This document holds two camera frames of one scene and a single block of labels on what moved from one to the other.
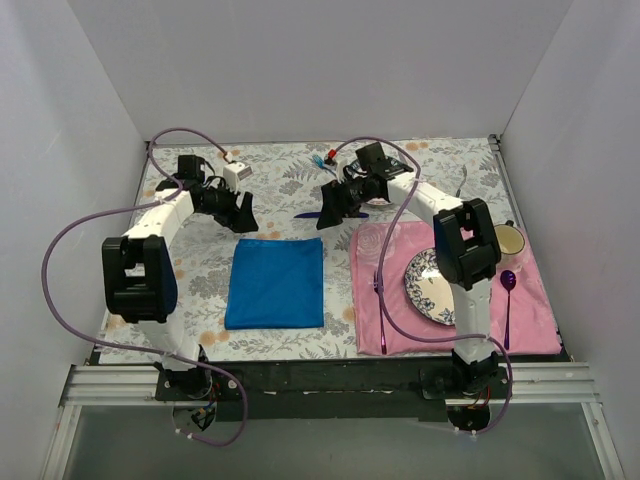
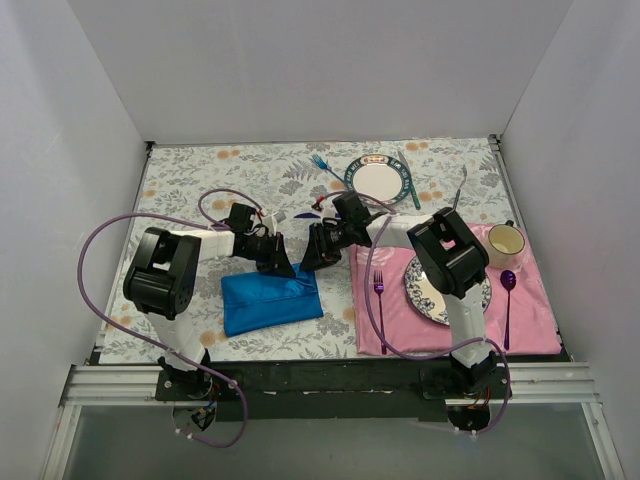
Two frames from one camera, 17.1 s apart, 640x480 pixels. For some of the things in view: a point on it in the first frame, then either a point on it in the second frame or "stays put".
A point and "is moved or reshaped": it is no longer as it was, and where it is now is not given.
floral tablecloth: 285,180 stays put
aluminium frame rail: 134,386 stays put
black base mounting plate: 327,390 stays put
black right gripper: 338,198 to 319,245
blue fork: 321,163 stays put
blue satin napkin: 275,284 is moved or reshaped
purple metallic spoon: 508,281 stays put
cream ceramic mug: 511,243 stays put
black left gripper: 236,208 to 275,252
